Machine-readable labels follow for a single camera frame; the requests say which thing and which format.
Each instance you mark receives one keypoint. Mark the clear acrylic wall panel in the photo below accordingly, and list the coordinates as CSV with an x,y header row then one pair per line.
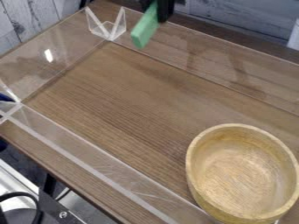
x,y
113,199

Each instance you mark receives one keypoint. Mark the light wooden bowl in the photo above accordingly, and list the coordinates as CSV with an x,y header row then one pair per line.
x,y
242,174

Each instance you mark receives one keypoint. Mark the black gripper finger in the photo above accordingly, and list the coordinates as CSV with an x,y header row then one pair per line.
x,y
165,9
146,4

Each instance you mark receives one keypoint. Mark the black table leg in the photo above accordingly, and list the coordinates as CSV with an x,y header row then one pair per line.
x,y
50,185

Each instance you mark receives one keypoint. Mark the green rectangular block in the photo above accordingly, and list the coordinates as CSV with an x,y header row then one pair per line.
x,y
146,26

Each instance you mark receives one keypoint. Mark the clear acrylic corner bracket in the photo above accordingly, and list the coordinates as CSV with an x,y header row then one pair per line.
x,y
107,30

